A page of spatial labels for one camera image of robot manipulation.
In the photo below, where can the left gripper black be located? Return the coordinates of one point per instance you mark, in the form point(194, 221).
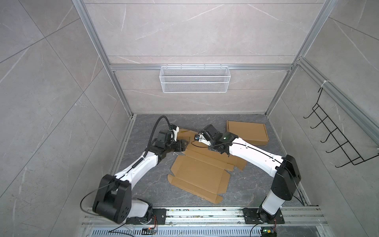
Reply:
point(181, 146)

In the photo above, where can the brown cardboard box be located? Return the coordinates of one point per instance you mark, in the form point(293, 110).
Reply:
point(202, 172)
point(253, 133)

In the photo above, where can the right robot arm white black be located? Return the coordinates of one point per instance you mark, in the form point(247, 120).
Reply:
point(284, 170)

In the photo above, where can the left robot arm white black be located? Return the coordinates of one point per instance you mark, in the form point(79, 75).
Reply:
point(114, 200)

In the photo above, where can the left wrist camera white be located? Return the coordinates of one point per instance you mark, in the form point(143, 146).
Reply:
point(174, 130)

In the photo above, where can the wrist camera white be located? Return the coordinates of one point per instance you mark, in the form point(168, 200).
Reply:
point(174, 130)
point(200, 138)

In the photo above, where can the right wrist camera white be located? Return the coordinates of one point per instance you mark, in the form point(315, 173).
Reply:
point(200, 138)

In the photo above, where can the white wire mesh basket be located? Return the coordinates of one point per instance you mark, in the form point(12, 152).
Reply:
point(195, 79)

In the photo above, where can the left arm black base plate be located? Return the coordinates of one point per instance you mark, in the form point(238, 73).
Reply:
point(153, 216)

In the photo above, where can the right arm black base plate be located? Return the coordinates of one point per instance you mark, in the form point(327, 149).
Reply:
point(251, 215)

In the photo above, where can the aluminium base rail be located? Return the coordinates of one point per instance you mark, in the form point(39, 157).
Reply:
point(215, 221)

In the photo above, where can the black wire hook rack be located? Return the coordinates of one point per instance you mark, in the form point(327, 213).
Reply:
point(335, 133)

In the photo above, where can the aluminium frame profiles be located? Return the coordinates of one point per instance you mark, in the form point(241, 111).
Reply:
point(366, 123)

